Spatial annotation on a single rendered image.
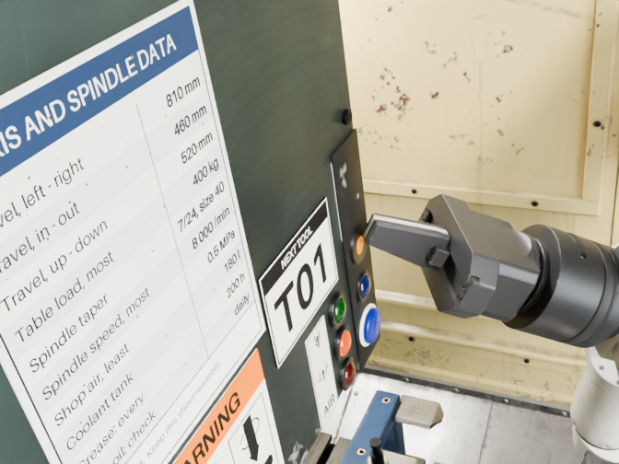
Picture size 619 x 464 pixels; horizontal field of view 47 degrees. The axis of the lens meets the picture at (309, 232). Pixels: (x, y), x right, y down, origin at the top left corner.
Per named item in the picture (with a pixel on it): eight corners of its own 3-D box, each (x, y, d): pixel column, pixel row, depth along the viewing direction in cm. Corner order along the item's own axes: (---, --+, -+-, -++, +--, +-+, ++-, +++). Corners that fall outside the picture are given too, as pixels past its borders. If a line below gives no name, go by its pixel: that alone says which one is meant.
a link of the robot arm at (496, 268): (446, 164, 59) (566, 205, 62) (396, 256, 64) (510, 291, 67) (493, 246, 49) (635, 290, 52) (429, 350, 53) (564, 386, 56)
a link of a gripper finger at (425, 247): (378, 210, 54) (449, 233, 55) (360, 244, 55) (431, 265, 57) (381, 221, 52) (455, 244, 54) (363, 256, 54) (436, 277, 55)
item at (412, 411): (448, 407, 109) (447, 403, 109) (437, 433, 105) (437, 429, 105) (403, 397, 112) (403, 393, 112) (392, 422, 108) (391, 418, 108)
